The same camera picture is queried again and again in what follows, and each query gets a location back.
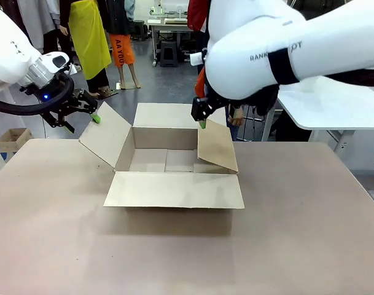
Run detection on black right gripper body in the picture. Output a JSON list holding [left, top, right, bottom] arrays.
[[190, 90, 234, 122]]

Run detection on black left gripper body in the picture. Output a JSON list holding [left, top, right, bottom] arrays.
[[41, 80, 87, 121]]

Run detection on small open cardboard box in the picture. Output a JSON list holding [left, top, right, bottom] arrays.
[[0, 127, 34, 152]]

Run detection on small white box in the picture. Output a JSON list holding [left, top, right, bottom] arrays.
[[189, 52, 206, 66]]

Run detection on large open cardboard box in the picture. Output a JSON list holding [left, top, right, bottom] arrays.
[[78, 101, 246, 211]]

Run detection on person's bare hand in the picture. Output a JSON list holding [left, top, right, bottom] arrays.
[[227, 106, 246, 127]]

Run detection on wooden mannequin base board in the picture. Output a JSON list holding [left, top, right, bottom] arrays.
[[114, 80, 142, 91]]

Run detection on black plastic stool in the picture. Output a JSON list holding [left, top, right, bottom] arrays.
[[159, 41, 180, 68]]

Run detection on mannequin with yellow apron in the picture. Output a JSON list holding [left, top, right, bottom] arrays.
[[58, 0, 113, 100]]

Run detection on mannequin with orange shorts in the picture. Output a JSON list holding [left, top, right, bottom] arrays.
[[104, 0, 142, 90]]

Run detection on sewing work table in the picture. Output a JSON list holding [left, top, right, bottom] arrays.
[[146, 15, 195, 67]]

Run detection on grey hanging garments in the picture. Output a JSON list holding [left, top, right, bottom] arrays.
[[17, 0, 62, 53]]

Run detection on white sewing machine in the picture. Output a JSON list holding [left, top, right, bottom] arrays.
[[159, 0, 188, 17]]

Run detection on white table with legs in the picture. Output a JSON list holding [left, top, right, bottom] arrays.
[[261, 74, 374, 152]]

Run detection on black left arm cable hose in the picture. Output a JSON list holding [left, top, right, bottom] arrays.
[[0, 74, 76, 117]]

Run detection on black strap on arm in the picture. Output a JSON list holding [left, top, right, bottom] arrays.
[[267, 48, 300, 86]]

